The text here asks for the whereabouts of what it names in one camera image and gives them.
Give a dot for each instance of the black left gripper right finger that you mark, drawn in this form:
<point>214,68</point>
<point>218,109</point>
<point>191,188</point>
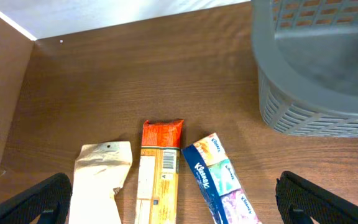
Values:
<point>301,201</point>

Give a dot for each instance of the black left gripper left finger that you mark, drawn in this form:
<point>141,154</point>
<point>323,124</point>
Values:
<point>47,202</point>

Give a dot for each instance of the beige paper pouch left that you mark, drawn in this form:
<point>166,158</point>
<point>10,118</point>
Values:
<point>99,173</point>

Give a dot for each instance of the Kleenex tissue multipack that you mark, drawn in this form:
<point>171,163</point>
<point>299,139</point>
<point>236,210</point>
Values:
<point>218,182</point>

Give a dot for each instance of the orange spaghetti packet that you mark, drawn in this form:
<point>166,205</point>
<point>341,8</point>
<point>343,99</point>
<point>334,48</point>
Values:
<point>157,190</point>

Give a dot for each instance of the grey plastic basket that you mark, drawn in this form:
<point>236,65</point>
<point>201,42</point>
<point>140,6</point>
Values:
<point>307,57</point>

